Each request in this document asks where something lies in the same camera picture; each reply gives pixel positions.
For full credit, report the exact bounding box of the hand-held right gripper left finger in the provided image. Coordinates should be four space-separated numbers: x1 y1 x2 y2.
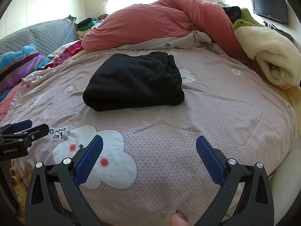
25 135 104 226

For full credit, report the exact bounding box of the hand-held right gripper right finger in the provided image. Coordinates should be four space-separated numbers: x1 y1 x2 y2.
194 135 274 226

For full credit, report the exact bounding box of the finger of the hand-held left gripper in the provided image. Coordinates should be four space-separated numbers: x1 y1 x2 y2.
22 124 50 144
0 120 33 133

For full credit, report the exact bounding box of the black sweater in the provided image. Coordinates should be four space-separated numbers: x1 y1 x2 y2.
82 51 185 112

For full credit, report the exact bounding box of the stack of folded clothes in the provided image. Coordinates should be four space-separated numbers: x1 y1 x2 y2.
76 14 109 38

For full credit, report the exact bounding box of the person's left hand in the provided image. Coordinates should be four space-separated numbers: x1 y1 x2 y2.
8 166 19 187

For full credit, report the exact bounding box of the person's right hand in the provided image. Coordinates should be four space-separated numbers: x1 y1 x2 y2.
170 208 190 226

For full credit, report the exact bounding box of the pink strawberry print bedsheet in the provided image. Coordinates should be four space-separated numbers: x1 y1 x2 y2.
0 31 298 219

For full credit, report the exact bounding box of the striped fleece blanket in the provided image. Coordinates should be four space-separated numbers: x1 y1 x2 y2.
0 44 50 102

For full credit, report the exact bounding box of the red cloth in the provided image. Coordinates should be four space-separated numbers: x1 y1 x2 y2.
45 40 84 69

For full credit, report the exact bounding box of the grey quilted headboard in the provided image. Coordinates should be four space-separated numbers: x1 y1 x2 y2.
0 15 79 60

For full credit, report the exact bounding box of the cream fleece blanket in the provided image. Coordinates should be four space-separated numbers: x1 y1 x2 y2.
234 26 301 87

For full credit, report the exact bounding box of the black media box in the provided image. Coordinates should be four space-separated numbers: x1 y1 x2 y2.
263 21 294 41

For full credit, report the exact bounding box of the dark cloth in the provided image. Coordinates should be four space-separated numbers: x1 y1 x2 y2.
221 6 242 21

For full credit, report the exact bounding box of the green cloth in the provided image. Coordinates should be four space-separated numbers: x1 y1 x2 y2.
233 8 265 32

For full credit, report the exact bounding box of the pink duvet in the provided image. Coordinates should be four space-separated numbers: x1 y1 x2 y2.
82 0 266 76

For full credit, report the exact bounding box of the black television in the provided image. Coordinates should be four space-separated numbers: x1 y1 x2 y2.
251 0 289 25

